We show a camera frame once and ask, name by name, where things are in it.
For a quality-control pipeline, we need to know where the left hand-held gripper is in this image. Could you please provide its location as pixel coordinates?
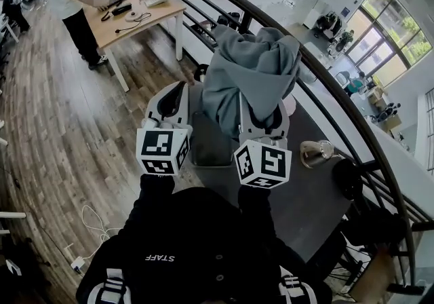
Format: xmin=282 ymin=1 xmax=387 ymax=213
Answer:
xmin=135 ymin=81 xmax=193 ymax=176

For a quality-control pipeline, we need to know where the white frame table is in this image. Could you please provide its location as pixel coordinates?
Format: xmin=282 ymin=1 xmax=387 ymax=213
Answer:
xmin=0 ymin=211 xmax=27 ymax=235

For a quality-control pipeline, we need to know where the light wooden desk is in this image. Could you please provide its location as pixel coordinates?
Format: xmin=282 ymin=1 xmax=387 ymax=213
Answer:
xmin=83 ymin=0 xmax=187 ymax=93

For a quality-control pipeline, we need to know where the glass teapot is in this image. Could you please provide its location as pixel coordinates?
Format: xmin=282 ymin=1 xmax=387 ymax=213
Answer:
xmin=300 ymin=139 xmax=335 ymax=170

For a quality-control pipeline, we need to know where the large window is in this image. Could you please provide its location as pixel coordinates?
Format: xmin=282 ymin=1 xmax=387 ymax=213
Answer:
xmin=345 ymin=0 xmax=434 ymax=88

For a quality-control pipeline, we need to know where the grey hoodie garment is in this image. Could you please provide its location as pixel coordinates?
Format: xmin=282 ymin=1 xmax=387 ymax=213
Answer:
xmin=202 ymin=24 xmax=316 ymax=140

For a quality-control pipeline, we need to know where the black handset device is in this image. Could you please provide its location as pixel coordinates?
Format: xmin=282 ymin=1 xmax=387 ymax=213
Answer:
xmin=100 ymin=3 xmax=132 ymax=22

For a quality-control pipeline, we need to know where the person's left forearm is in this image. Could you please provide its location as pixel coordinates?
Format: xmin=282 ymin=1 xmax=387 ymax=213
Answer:
xmin=134 ymin=173 xmax=176 ymax=219

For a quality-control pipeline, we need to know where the person's black jacket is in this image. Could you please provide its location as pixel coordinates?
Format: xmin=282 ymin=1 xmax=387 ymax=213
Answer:
xmin=76 ymin=173 xmax=333 ymax=304

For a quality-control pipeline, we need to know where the black round pouch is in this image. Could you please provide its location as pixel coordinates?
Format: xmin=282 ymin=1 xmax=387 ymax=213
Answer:
xmin=332 ymin=158 xmax=363 ymax=201

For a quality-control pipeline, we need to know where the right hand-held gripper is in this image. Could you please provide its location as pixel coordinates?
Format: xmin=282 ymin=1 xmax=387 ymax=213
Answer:
xmin=233 ymin=91 xmax=292 ymax=190

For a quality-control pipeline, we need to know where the grey plastic bin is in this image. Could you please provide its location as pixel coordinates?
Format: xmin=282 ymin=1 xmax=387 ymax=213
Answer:
xmin=191 ymin=109 xmax=240 ymax=168

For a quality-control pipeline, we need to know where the black floor bag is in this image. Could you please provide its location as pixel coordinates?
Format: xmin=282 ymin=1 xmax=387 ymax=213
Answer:
xmin=0 ymin=237 xmax=48 ymax=304

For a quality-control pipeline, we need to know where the person's right forearm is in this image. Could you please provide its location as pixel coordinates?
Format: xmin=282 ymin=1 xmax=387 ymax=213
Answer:
xmin=237 ymin=185 xmax=277 ymax=239

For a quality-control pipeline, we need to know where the white floor cable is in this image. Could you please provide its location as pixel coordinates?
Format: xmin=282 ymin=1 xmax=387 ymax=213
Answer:
xmin=81 ymin=205 xmax=123 ymax=259

